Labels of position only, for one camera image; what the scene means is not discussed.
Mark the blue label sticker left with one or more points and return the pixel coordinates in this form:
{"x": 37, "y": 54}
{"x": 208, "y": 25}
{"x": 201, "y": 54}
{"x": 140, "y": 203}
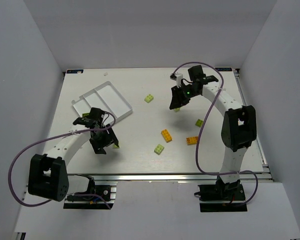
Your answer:
{"x": 74, "y": 71}

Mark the blue label sticker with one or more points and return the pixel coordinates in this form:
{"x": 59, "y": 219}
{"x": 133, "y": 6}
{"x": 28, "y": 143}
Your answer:
{"x": 224, "y": 69}
{"x": 74, "y": 71}

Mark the white divided sorting tray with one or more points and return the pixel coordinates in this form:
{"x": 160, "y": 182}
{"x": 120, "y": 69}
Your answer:
{"x": 105, "y": 97}

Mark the pale green lego fragment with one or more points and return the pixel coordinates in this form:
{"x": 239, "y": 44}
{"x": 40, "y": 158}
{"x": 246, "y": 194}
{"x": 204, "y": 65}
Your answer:
{"x": 149, "y": 98}

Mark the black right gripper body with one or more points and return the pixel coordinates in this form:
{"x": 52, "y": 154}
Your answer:
{"x": 178, "y": 94}

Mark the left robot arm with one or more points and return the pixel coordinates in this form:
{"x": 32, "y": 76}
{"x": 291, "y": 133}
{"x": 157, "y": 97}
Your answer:
{"x": 48, "y": 176}

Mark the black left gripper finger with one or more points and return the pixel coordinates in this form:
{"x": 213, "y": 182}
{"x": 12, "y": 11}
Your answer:
{"x": 114, "y": 137}
{"x": 99, "y": 151}

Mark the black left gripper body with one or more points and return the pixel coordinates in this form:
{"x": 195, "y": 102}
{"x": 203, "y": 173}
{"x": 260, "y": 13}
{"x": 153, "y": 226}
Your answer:
{"x": 104, "y": 141}

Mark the pale green sloped lego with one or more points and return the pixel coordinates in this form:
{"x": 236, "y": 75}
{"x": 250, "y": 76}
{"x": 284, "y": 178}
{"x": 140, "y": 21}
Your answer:
{"x": 158, "y": 149}

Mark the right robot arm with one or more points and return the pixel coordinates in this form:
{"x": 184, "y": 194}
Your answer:
{"x": 212, "y": 88}

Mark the yellow 2x4 lego brick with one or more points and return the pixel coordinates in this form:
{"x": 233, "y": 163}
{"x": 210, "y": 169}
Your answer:
{"x": 166, "y": 135}

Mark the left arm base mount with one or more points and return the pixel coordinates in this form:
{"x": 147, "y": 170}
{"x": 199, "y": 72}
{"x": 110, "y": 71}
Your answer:
{"x": 101, "y": 197}

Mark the pale green 2x2 lego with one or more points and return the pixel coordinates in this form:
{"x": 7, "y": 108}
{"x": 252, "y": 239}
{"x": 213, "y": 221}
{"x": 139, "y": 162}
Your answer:
{"x": 115, "y": 146}

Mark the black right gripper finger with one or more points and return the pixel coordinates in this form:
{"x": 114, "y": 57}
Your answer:
{"x": 184, "y": 101}
{"x": 175, "y": 100}

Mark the orange 2x4 lego plate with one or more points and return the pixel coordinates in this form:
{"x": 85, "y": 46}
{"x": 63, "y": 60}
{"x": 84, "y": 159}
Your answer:
{"x": 192, "y": 140}

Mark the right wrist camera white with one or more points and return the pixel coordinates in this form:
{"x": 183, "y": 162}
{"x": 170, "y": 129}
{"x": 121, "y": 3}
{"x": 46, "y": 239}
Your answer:
{"x": 178, "y": 78}

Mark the blue label sticker right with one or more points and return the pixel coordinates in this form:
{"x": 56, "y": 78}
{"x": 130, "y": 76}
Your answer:
{"x": 224, "y": 69}

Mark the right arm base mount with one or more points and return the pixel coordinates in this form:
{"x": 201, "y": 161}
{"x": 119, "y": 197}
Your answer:
{"x": 213, "y": 201}

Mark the aluminium front rail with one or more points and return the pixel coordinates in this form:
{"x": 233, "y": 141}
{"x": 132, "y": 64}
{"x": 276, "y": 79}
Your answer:
{"x": 263, "y": 176}

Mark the green 2x2 lego brick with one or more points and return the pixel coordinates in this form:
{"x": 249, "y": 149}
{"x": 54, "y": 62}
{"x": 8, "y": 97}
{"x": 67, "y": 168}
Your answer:
{"x": 199, "y": 123}

